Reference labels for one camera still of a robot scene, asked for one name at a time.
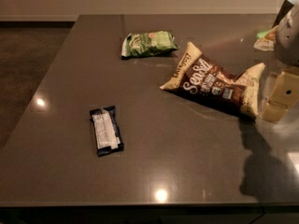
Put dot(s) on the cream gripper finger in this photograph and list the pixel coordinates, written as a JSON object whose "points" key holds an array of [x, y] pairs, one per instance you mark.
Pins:
{"points": [[284, 96]]}

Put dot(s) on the blue rxbar blueberry bar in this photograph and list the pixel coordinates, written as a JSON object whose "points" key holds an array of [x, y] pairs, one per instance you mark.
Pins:
{"points": [[107, 131]]}

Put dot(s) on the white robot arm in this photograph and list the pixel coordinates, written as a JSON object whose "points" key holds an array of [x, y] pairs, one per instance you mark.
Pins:
{"points": [[287, 39]]}

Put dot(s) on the white snack bag background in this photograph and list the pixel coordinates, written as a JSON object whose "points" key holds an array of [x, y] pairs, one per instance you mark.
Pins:
{"points": [[266, 40]]}

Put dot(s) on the brown sea salt chip bag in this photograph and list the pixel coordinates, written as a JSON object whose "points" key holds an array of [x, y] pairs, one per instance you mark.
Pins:
{"points": [[199, 78]]}

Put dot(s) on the green jalapeno chip bag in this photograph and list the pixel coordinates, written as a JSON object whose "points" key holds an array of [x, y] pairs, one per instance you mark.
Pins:
{"points": [[147, 44]]}

